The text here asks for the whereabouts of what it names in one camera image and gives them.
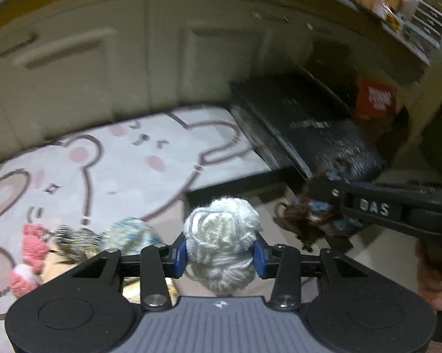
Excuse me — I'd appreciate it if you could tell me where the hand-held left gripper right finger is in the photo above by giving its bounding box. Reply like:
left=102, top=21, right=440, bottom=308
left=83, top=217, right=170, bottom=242
left=253, top=240, right=373, bottom=312

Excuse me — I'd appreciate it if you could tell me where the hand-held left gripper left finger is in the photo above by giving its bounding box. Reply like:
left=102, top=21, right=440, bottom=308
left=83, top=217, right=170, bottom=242
left=70, top=237, right=188, bottom=312

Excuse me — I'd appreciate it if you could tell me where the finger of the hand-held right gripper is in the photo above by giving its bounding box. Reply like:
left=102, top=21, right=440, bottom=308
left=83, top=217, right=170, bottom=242
left=309, top=177, right=355, bottom=208
left=331, top=206, right=381, bottom=230

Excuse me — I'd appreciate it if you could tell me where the white yarn ball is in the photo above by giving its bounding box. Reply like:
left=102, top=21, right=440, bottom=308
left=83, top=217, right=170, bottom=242
left=183, top=197, right=263, bottom=297

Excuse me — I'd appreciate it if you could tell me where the blue floral satin pouch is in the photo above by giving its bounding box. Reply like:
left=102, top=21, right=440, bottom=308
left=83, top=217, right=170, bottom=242
left=101, top=216, right=163, bottom=257

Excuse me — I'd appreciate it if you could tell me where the twisted blue gold rope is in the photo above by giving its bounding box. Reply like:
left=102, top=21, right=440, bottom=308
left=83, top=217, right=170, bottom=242
left=54, top=226, right=106, bottom=259

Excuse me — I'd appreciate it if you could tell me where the pink crochet toy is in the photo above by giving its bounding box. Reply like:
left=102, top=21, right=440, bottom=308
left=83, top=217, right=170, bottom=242
left=9, top=224, right=51, bottom=298

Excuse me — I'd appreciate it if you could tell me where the person's right hand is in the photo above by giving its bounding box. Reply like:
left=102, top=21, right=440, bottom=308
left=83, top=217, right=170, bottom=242
left=415, top=241, right=442, bottom=315

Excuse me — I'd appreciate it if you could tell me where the red beer carton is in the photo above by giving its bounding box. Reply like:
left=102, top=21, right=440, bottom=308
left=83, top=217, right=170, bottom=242
left=355, top=80, right=399, bottom=119

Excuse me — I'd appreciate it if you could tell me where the bear printed mat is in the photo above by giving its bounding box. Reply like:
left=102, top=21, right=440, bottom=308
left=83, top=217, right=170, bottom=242
left=0, top=105, right=280, bottom=339

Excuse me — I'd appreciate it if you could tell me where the yellow snack packet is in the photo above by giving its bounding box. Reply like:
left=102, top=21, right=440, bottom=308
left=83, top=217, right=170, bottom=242
left=375, top=0, right=406, bottom=32

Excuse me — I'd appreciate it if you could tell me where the grey drawer organizer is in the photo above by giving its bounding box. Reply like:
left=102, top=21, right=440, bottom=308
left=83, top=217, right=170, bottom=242
left=408, top=0, right=442, bottom=51

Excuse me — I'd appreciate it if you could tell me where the cream cabinet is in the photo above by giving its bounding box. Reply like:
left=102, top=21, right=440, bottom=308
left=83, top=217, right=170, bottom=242
left=0, top=0, right=429, bottom=166

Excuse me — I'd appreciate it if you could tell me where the metal cabinet handle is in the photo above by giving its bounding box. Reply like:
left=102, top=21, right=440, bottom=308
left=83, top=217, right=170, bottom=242
left=0, top=35, right=38, bottom=59

